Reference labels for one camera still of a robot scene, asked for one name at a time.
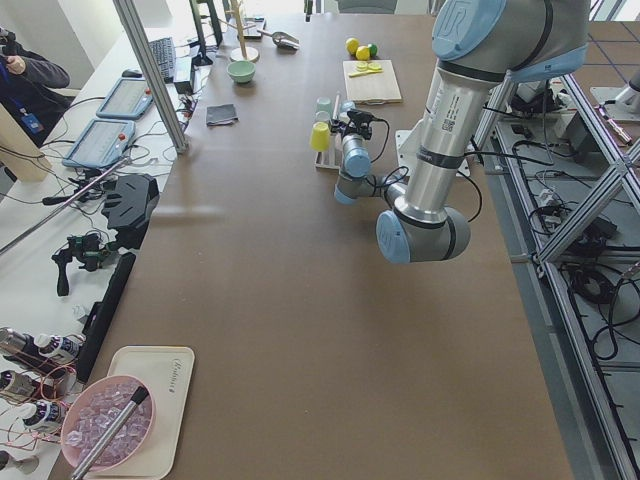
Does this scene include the grey folded cloth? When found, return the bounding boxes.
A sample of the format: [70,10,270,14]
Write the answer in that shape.
[206,104,238,126]

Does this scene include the wooden cutting board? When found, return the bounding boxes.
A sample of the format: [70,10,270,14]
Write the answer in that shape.
[342,60,402,104]

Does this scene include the blue teach pendant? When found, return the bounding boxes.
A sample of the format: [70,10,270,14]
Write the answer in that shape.
[96,78,153,120]
[62,118,135,169]

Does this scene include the yellow plastic cup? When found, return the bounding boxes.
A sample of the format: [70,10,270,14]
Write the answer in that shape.
[309,121,331,152]

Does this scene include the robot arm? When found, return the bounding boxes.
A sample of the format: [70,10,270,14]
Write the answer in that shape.
[332,1,590,264]

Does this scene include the yellow lemon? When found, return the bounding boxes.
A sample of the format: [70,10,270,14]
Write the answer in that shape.
[355,45,371,61]
[345,37,360,55]

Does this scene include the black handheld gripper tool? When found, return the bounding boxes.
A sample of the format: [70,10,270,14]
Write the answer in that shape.
[51,233,115,297]

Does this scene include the wooden mug tree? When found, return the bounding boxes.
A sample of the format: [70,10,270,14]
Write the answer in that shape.
[223,0,260,63]

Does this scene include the metal ice tongs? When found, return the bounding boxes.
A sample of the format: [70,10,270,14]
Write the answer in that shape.
[70,386,149,480]

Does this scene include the yellow plastic knife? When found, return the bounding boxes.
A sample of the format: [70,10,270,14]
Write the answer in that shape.
[348,69,383,78]

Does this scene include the green bowl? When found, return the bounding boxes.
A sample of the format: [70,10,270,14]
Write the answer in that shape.
[227,60,256,84]

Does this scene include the grey plastic cup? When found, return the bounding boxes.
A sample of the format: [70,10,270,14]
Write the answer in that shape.
[314,111,331,124]

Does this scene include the green plastic cup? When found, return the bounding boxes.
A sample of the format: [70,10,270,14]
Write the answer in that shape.
[315,96,333,114]

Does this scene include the pink bowl with ice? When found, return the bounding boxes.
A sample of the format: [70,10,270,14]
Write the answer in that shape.
[61,375,155,472]

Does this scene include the light blue plastic cup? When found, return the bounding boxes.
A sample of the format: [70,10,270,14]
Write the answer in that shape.
[339,101,355,113]

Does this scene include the white wire cup rack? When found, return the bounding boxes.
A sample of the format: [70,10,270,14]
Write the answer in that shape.
[315,91,342,170]

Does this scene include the aluminium frame post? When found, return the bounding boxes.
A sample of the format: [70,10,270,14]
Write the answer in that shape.
[113,0,188,155]

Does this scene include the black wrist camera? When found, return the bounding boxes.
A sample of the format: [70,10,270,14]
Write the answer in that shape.
[347,109,375,128]

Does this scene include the cream plastic tray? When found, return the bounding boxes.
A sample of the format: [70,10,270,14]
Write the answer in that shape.
[61,346,195,479]

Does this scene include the metal scoop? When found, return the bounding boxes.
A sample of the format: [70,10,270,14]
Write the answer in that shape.
[258,29,300,51]

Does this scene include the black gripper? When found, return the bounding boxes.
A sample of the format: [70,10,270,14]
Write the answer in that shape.
[331,117,372,140]

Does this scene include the black keyboard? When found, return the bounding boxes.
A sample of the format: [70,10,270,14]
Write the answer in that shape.
[148,37,176,83]

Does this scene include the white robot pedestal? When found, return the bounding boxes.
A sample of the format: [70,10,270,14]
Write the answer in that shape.
[395,117,475,175]

